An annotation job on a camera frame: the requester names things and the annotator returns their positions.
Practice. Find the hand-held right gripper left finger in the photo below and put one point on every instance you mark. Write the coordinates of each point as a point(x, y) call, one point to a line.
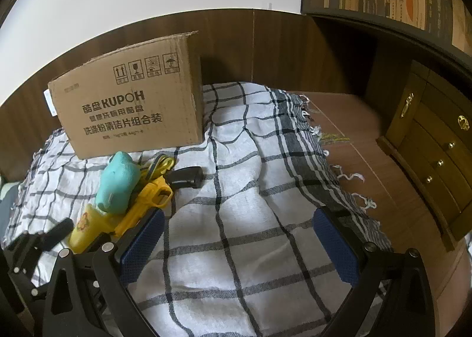
point(142, 244)

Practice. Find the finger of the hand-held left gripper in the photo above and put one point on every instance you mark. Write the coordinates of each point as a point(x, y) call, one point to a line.
point(61, 230)

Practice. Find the teal star plush toy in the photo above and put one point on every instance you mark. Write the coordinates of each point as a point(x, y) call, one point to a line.
point(118, 185)

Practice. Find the yellow bottle with flower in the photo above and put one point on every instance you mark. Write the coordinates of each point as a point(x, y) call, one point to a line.
point(86, 230)

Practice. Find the black white plaid cloth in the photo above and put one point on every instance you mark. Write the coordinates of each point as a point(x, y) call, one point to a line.
point(239, 211)

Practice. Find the yellow blue looped toy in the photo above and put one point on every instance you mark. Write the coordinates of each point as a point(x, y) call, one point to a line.
point(160, 165)

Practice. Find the white wall switch panel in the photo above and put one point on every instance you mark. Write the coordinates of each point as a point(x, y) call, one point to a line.
point(48, 101)

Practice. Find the blue grey blanket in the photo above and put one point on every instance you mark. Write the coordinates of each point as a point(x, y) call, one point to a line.
point(5, 219)

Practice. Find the yellow toy gun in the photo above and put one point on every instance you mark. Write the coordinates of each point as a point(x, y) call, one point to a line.
point(147, 200)

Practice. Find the wooden drawer cabinet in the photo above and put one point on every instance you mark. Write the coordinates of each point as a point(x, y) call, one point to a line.
point(435, 152)

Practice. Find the brown cardboard box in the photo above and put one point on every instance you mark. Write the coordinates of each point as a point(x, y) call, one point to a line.
point(129, 104)

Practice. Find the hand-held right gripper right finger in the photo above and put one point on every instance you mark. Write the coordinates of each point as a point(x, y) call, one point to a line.
point(337, 248)

